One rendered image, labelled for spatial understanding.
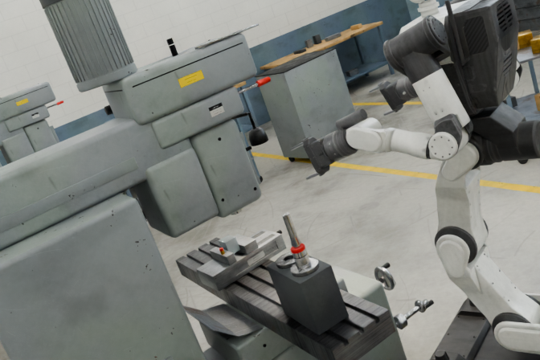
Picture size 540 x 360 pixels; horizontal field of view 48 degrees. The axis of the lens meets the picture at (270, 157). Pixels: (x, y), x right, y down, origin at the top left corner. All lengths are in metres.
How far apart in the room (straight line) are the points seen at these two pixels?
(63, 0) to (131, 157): 0.52
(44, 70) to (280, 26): 3.74
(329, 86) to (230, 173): 4.89
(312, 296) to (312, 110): 5.01
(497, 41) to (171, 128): 1.01
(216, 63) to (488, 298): 1.21
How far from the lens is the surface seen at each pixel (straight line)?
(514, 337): 2.22
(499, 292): 2.20
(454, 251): 2.09
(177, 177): 2.01
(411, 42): 1.66
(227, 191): 2.11
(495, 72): 1.78
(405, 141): 1.74
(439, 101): 1.66
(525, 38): 5.52
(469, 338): 2.41
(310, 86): 6.76
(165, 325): 1.98
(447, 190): 2.01
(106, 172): 1.94
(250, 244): 2.45
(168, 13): 9.18
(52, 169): 1.91
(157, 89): 1.96
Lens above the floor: 2.00
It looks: 15 degrees down
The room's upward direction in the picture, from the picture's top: 20 degrees counter-clockwise
